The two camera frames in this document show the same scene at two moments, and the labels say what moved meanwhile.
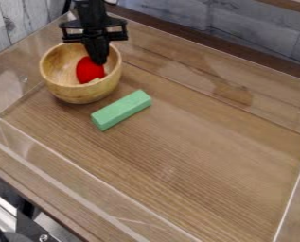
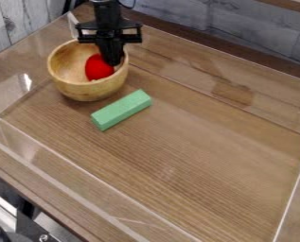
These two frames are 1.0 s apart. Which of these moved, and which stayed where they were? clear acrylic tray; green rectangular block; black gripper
Moved: black gripper
Stayed: clear acrylic tray; green rectangular block
